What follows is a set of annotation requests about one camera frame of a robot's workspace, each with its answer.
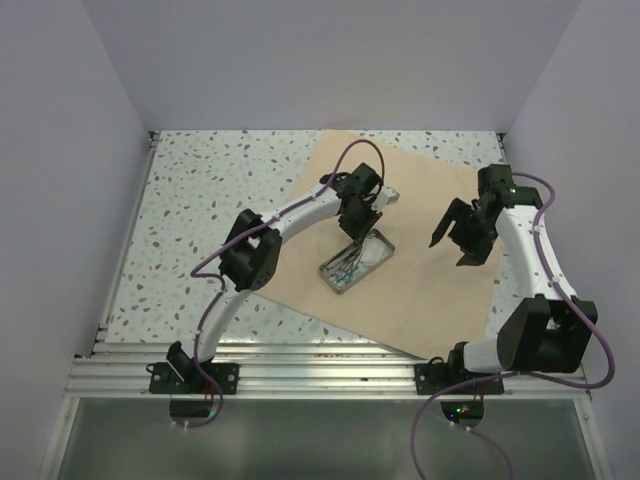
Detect metal tray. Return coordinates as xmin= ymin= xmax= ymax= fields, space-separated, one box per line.
xmin=318 ymin=229 xmax=396 ymax=295

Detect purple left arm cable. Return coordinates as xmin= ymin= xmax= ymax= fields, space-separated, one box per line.
xmin=189 ymin=139 xmax=386 ymax=429

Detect aluminium rail frame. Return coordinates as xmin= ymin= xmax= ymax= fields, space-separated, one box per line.
xmin=40 ymin=130 xmax=613 ymax=479

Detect white gauze pad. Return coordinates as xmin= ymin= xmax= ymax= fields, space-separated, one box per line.
xmin=360 ymin=237 xmax=390 ymax=267

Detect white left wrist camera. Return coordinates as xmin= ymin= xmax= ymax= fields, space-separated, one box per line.
xmin=372 ymin=185 xmax=400 ymax=211

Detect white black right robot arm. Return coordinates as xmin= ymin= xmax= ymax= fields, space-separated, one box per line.
xmin=431 ymin=164 xmax=598 ymax=379

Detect beige cloth mat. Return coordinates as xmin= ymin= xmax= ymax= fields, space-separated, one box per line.
xmin=260 ymin=130 xmax=518 ymax=358

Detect teal blade packet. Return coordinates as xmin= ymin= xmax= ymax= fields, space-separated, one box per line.
xmin=332 ymin=266 xmax=360 ymax=290

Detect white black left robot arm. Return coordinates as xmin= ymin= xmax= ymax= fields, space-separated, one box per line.
xmin=166 ymin=163 xmax=399 ymax=383

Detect steel hemostat forceps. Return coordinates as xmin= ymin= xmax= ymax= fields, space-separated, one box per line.
xmin=324 ymin=245 xmax=361 ymax=272

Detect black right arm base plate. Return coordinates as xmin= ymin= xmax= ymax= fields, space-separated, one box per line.
xmin=413 ymin=361 xmax=505 ymax=396

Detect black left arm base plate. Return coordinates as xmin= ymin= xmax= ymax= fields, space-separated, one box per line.
xmin=146 ymin=362 xmax=240 ymax=395

